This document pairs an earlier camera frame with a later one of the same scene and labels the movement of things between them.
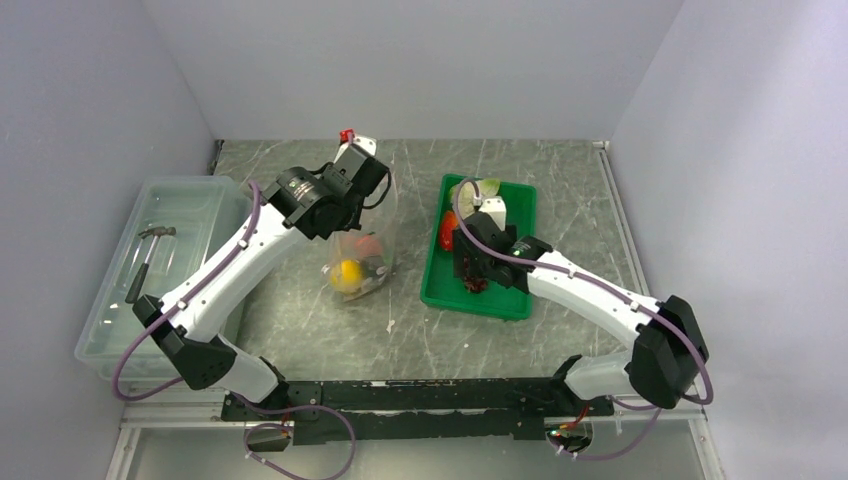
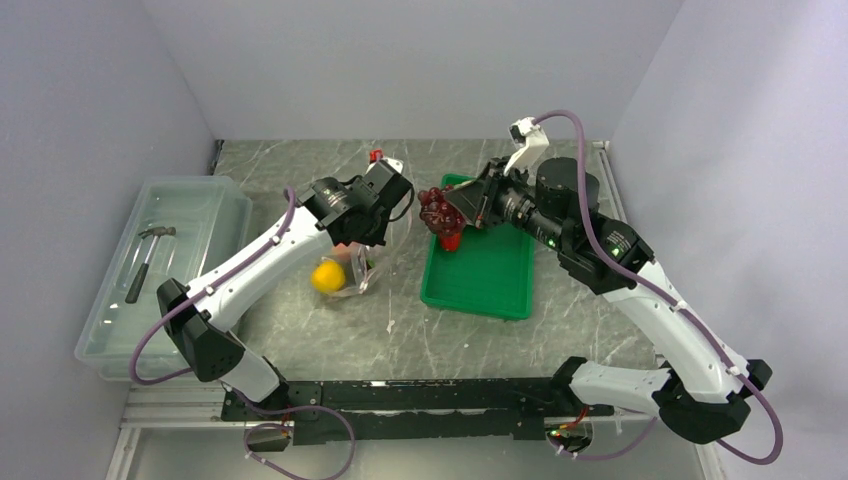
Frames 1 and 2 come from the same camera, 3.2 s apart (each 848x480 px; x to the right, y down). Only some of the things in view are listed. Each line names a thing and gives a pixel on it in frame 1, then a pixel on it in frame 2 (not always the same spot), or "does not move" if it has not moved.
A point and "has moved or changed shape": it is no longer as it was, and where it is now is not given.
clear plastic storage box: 179,230 does not move
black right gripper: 459,250 → 478,199
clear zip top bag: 361,260 has moved or changed shape
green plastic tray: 440,287 does not move
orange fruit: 347,276 → 327,276
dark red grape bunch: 474,284 → 438,213
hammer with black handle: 137,281 does not move
